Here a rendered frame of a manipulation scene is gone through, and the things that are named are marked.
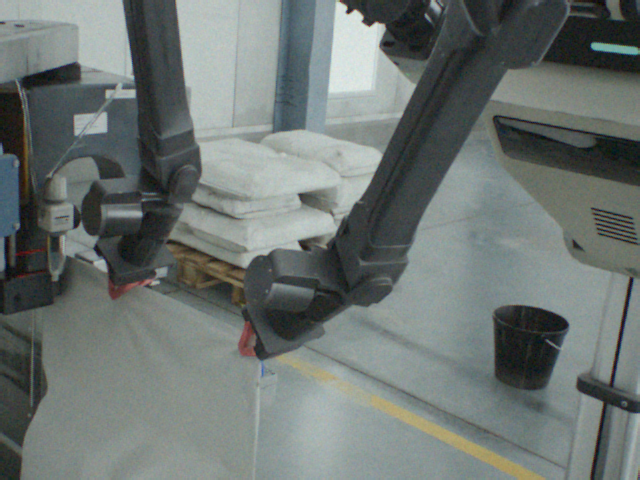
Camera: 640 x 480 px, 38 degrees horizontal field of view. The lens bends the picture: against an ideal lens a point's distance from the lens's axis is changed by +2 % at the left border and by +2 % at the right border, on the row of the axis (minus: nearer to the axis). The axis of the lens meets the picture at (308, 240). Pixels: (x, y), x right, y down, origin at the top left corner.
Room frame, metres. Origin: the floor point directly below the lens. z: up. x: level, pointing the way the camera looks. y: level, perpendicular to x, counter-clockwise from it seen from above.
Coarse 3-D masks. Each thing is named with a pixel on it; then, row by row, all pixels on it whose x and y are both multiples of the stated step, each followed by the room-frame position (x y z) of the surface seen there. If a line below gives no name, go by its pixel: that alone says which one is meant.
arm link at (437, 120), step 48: (480, 0) 0.76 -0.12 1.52; (528, 0) 0.69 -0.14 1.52; (480, 48) 0.74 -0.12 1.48; (528, 48) 0.72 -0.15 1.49; (432, 96) 0.79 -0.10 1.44; (480, 96) 0.79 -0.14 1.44; (432, 144) 0.82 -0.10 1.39; (384, 192) 0.87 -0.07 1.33; (432, 192) 0.87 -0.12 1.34; (336, 240) 0.97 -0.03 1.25; (384, 240) 0.89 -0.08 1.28
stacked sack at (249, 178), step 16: (208, 160) 4.16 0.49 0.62; (224, 160) 4.16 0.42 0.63; (240, 160) 4.21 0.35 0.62; (256, 160) 4.27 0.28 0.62; (272, 160) 4.28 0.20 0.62; (288, 160) 4.37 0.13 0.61; (304, 160) 4.43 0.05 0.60; (208, 176) 4.09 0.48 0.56; (224, 176) 4.03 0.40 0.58; (240, 176) 3.98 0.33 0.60; (256, 176) 3.95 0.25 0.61; (272, 176) 4.03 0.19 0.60; (288, 176) 4.09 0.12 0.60; (304, 176) 4.14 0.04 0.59; (320, 176) 4.22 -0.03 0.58; (336, 176) 4.30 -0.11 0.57; (224, 192) 4.01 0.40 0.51; (240, 192) 3.92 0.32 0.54; (256, 192) 3.91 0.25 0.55; (272, 192) 3.99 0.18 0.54; (288, 192) 4.06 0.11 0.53
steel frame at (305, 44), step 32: (288, 0) 7.33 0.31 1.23; (320, 0) 7.09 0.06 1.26; (288, 32) 7.35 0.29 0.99; (320, 32) 7.12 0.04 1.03; (288, 64) 7.36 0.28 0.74; (320, 64) 7.15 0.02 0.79; (288, 96) 7.35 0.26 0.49; (320, 96) 7.16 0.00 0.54; (288, 128) 7.33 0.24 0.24; (320, 128) 7.19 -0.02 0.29
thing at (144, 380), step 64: (64, 320) 1.34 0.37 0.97; (128, 320) 1.23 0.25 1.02; (192, 320) 1.14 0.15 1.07; (64, 384) 1.32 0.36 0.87; (128, 384) 1.23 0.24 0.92; (192, 384) 1.13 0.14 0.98; (256, 384) 1.05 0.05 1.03; (64, 448) 1.23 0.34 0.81; (128, 448) 1.19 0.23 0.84; (192, 448) 1.13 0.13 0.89; (256, 448) 1.05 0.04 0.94
